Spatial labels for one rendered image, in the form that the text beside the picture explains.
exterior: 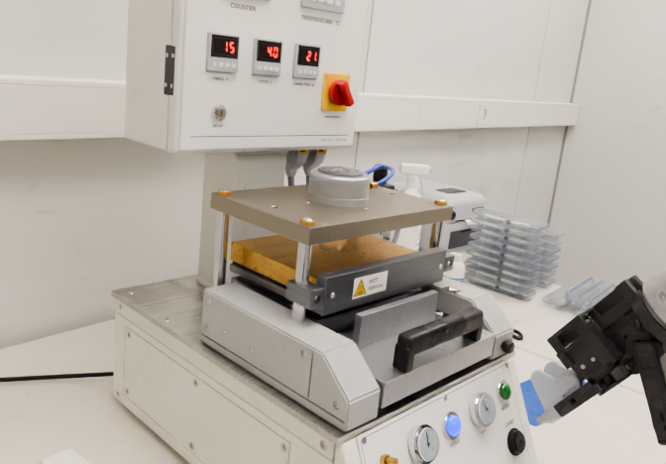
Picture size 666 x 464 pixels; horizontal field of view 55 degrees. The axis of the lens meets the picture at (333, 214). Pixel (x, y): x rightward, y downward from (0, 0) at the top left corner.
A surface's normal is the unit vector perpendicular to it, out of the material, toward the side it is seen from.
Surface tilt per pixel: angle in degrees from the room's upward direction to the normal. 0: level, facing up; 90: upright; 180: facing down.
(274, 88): 90
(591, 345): 90
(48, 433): 0
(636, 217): 90
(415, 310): 90
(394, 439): 65
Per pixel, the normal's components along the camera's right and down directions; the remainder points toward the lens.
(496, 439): 0.69, -0.20
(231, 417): -0.70, 0.10
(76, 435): 0.11, -0.97
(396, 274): 0.71, 0.23
